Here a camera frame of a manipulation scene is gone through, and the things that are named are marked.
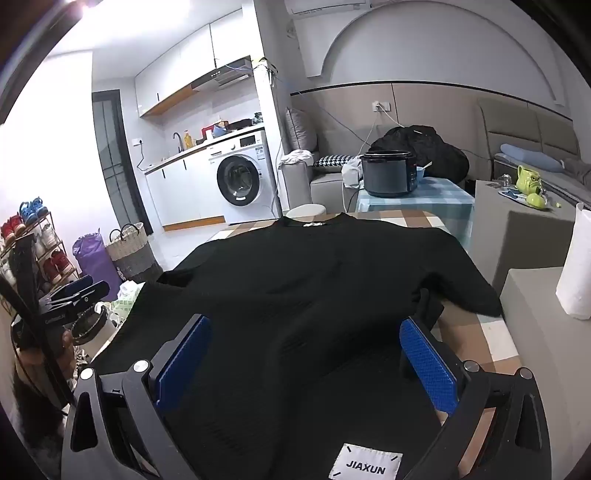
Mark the checkered tablecloth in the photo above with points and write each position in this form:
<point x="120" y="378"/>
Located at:
<point x="485" y="337"/>

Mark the paper towel roll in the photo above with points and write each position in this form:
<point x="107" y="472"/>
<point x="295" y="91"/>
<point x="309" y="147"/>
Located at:
<point x="575" y="263"/>

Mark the purple bag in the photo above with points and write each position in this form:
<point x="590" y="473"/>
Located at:
<point x="92" y="261"/>

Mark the beige upholstered sofa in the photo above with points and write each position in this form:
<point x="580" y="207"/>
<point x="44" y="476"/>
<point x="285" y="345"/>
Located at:
<point x="521" y="124"/>

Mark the white washing machine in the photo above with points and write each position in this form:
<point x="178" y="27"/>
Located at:
<point x="240" y="180"/>

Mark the black faucet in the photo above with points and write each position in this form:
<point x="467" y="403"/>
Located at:
<point x="178" y="138"/>

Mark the white cloth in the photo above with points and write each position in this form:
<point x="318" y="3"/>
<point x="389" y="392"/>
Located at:
<point x="295" y="158"/>

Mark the blue pillow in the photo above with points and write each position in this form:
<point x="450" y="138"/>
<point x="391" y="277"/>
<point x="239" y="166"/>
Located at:
<point x="535" y="157"/>

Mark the houndstooth pillow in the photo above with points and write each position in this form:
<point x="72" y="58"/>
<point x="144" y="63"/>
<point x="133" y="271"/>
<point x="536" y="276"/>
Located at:
<point x="333" y="160"/>

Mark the white base cabinets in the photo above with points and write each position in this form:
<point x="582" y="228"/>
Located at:
<point x="184" y="189"/>

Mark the grey cushion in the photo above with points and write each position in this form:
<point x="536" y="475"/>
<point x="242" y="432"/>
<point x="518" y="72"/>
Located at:
<point x="300" y="131"/>

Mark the woven basket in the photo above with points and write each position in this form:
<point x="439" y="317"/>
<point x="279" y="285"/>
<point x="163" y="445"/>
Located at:
<point x="131" y="256"/>

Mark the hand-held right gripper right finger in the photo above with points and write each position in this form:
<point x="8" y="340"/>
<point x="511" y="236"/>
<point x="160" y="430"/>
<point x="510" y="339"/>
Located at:
<point x="429" y="369"/>

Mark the person's left hand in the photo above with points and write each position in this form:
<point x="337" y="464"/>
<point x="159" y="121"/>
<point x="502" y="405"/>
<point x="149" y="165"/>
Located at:
<point x="68" y="344"/>

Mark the grey sofa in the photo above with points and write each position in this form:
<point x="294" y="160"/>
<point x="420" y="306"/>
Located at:
<point x="323" y="187"/>

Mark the black rice cooker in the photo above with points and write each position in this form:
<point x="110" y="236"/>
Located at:
<point x="388" y="177"/>

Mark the white wall cabinets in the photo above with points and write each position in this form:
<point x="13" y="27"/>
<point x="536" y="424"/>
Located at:
<point x="184" y="60"/>

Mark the yellow bottle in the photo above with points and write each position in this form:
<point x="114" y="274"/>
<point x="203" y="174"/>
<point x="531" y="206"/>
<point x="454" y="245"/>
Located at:
<point x="188" y="141"/>

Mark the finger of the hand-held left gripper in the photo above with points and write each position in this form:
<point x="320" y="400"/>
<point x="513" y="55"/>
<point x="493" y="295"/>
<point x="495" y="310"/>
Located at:
<point x="85" y="288"/>
<point x="57" y="305"/>

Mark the black knit sweater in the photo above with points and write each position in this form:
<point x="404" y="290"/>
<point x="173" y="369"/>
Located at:
<point x="300" y="300"/>

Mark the grey box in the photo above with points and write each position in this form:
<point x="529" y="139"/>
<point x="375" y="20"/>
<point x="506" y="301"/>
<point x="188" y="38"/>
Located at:
<point x="540" y="383"/>
<point x="517" y="240"/>

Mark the dark glass door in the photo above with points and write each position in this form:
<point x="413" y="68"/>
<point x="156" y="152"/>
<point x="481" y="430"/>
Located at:
<point x="111" y="157"/>

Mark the white air conditioner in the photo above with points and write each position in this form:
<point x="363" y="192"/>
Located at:
<point x="328" y="7"/>

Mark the white round stool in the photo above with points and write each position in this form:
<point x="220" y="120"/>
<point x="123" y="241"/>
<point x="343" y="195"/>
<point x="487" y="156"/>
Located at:
<point x="304" y="211"/>

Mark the blue checkered cloth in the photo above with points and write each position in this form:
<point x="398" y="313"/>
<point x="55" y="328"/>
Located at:
<point x="438" y="196"/>

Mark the grey blanket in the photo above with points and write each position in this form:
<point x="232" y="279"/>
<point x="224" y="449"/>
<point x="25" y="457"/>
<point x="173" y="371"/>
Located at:
<point x="579" y="168"/>

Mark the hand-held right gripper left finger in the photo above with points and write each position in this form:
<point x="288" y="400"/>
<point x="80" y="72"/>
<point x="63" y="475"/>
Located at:
<point x="184" y="362"/>

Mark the black padded jacket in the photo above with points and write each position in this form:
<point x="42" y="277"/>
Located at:
<point x="436" y="147"/>

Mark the wooden shoe rack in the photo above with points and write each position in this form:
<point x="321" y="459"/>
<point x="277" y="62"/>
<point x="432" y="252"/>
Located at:
<point x="44" y="251"/>

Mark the white plastic bag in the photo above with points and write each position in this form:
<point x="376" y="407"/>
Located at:
<point x="127" y="295"/>

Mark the white wall socket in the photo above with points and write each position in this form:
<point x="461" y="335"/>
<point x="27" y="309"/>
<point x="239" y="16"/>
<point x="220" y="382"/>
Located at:
<point x="382" y="106"/>

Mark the group of assorted shoes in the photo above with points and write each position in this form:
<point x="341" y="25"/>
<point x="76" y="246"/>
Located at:
<point x="32" y="212"/>

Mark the green mug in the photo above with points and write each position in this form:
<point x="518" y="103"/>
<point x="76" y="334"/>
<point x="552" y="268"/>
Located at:
<point x="531" y="180"/>

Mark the green lid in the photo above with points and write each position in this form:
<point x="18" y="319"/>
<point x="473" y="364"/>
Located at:
<point x="536" y="200"/>

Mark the range hood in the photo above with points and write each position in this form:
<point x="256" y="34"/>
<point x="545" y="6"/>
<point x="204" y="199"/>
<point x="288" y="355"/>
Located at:
<point x="226" y="74"/>

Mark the cream trash can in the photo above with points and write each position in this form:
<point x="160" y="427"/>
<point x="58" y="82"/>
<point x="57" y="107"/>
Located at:
<point x="94" y="339"/>

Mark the pale blue tray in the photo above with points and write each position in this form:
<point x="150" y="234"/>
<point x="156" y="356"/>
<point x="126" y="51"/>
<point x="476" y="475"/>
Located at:
<point x="512" y="194"/>

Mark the pale grey garment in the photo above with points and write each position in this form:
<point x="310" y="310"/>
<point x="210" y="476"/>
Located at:
<point x="352" y="171"/>

